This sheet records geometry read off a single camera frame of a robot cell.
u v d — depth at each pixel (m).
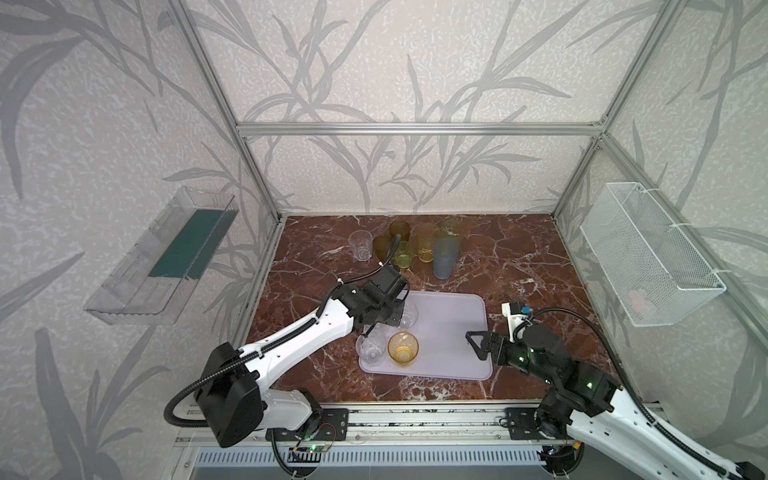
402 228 1.09
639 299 0.74
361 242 1.08
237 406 0.38
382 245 1.08
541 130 0.96
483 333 0.67
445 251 1.00
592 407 0.50
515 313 0.68
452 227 1.20
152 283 0.63
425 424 0.75
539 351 0.56
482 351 0.65
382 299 0.59
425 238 1.03
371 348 0.85
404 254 1.06
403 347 0.85
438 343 0.91
